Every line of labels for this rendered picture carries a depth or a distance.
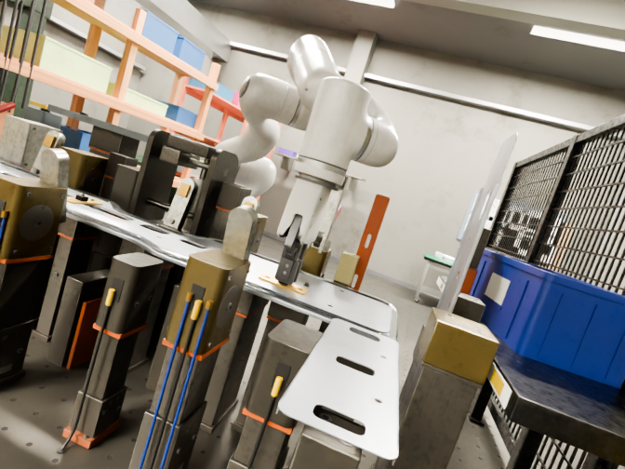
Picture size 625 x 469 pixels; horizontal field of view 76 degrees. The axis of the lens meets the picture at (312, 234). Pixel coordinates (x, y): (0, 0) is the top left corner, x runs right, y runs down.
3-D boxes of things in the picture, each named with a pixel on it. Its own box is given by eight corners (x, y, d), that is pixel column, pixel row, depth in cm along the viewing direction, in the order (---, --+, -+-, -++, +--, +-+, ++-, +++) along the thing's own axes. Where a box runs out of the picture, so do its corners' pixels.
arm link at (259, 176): (207, 207, 145) (227, 143, 141) (256, 221, 152) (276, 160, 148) (209, 215, 134) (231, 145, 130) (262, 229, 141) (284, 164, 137)
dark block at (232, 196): (175, 344, 99) (222, 180, 95) (189, 336, 106) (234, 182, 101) (192, 352, 98) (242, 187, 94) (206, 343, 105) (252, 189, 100)
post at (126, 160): (72, 298, 106) (110, 151, 102) (86, 294, 111) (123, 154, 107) (87, 305, 105) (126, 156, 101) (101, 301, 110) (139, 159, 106)
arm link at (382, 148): (351, 109, 92) (384, 183, 69) (286, 82, 86) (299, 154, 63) (371, 72, 87) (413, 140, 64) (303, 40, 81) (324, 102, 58)
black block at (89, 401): (44, 448, 58) (93, 258, 55) (94, 415, 68) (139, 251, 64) (73, 464, 57) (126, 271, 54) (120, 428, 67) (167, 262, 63)
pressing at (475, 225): (435, 345, 62) (515, 128, 58) (430, 325, 73) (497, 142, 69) (439, 347, 62) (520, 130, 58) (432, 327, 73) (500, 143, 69)
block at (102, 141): (56, 272, 119) (93, 124, 114) (77, 268, 127) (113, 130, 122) (84, 284, 118) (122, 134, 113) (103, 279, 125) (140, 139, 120)
